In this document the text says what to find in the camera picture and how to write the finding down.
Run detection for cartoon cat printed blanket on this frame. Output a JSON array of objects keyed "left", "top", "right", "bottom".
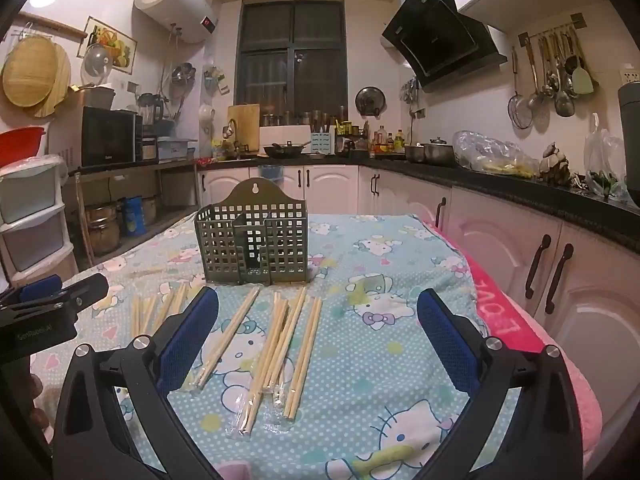
[{"left": 30, "top": 212, "right": 521, "bottom": 480}]

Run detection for black wok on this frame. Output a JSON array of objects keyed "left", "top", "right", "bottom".
[{"left": 263, "top": 142, "right": 311, "bottom": 159}]

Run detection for round bamboo board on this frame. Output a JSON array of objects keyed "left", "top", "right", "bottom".
[{"left": 1, "top": 37, "right": 61, "bottom": 108}]

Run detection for small black appliance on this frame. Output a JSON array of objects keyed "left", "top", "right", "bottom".
[{"left": 136, "top": 130, "right": 158, "bottom": 161}]

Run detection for glass pot lid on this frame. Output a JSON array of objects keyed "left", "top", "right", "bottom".
[{"left": 80, "top": 44, "right": 113, "bottom": 87}]

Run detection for clear plastic container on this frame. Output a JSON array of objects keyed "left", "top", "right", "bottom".
[{"left": 157, "top": 137, "right": 196, "bottom": 161}]

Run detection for black range hood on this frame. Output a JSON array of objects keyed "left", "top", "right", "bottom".
[{"left": 381, "top": 0, "right": 508, "bottom": 88}]

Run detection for hanging steel bowl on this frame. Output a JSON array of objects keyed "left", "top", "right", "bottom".
[{"left": 171, "top": 62, "right": 197, "bottom": 86}]

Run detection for rectangular wooden cutting board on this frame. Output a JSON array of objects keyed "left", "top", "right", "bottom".
[{"left": 227, "top": 104, "right": 261, "bottom": 153}]

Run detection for plastic drawer unit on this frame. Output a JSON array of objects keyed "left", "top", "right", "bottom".
[{"left": 0, "top": 155, "right": 68, "bottom": 281}]

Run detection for grey box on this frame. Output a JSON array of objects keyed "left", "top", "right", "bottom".
[{"left": 80, "top": 86, "right": 116, "bottom": 109}]

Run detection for dark pot lid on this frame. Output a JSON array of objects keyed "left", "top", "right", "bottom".
[{"left": 355, "top": 86, "right": 386, "bottom": 117}]

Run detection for clear plastic bag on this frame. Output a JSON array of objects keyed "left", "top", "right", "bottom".
[{"left": 452, "top": 130, "right": 541, "bottom": 177}]

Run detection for brown lumpy produce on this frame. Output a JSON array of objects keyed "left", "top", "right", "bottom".
[{"left": 539, "top": 142, "right": 573, "bottom": 186}]

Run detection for fruit wall poster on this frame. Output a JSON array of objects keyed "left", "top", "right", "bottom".
[{"left": 76, "top": 16, "right": 137, "bottom": 70}]

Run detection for pile of wooden chopsticks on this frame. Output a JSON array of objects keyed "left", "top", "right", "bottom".
[{"left": 127, "top": 266, "right": 323, "bottom": 436}]

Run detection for steel pot with lid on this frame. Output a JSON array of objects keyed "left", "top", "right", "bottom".
[{"left": 422, "top": 136, "right": 456, "bottom": 166}]

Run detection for white water heater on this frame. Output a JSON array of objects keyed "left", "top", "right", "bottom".
[{"left": 134, "top": 0, "right": 217, "bottom": 45}]

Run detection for large steel pot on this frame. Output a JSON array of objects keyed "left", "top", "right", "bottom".
[{"left": 85, "top": 202, "right": 121, "bottom": 256}]

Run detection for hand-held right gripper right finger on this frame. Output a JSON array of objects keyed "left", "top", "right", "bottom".
[{"left": 416, "top": 287, "right": 586, "bottom": 480}]

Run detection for row of hanging kitchen utensils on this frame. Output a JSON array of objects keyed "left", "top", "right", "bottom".
[{"left": 507, "top": 27, "right": 596, "bottom": 128}]

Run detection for person's left hand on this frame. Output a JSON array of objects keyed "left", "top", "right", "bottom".
[{"left": 27, "top": 372, "right": 53, "bottom": 433}]

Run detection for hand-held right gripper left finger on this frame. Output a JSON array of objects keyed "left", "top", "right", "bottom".
[{"left": 52, "top": 287, "right": 221, "bottom": 480}]

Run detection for white plastic bag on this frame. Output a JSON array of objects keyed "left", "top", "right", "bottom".
[{"left": 582, "top": 112, "right": 638, "bottom": 198}]

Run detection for dark window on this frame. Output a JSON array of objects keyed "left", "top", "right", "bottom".
[{"left": 235, "top": 0, "right": 348, "bottom": 111}]

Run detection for white base cabinets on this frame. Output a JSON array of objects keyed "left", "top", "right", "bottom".
[{"left": 197, "top": 164, "right": 640, "bottom": 411}]

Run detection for row of condiment bottles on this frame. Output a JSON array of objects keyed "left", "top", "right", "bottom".
[{"left": 370, "top": 126, "right": 407, "bottom": 156}]

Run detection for row of spice jars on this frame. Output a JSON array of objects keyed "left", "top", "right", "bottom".
[{"left": 262, "top": 109, "right": 346, "bottom": 133}]

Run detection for round wooden cutting board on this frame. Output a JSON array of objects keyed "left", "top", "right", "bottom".
[{"left": 30, "top": 42, "right": 73, "bottom": 118}]

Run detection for storage shelf rack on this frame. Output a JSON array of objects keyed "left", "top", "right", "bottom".
[{"left": 67, "top": 157, "right": 201, "bottom": 266}]

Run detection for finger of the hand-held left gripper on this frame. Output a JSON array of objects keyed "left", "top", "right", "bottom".
[
  {"left": 14, "top": 275, "right": 64, "bottom": 303},
  {"left": 52, "top": 273, "right": 110, "bottom": 312}
]

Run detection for black microwave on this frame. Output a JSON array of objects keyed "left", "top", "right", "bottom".
[{"left": 80, "top": 106, "right": 137, "bottom": 168}]

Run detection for metal utensil rail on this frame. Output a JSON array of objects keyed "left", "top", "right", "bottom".
[{"left": 517, "top": 12, "right": 586, "bottom": 45}]

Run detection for blender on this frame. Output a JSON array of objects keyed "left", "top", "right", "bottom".
[{"left": 137, "top": 92, "right": 165, "bottom": 128}]

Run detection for red basin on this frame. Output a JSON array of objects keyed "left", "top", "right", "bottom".
[{"left": 0, "top": 127, "right": 48, "bottom": 168}]

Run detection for blue container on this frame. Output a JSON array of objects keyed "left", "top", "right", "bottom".
[{"left": 122, "top": 196, "right": 146, "bottom": 236}]

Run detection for black countertop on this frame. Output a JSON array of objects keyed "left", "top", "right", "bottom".
[{"left": 197, "top": 152, "right": 640, "bottom": 256}]

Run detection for dark grey kitchen appliance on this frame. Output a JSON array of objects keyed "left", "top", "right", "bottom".
[{"left": 617, "top": 82, "right": 640, "bottom": 201}]

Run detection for wooden rolling pin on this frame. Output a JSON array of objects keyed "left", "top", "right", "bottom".
[{"left": 20, "top": 12, "right": 82, "bottom": 39}]

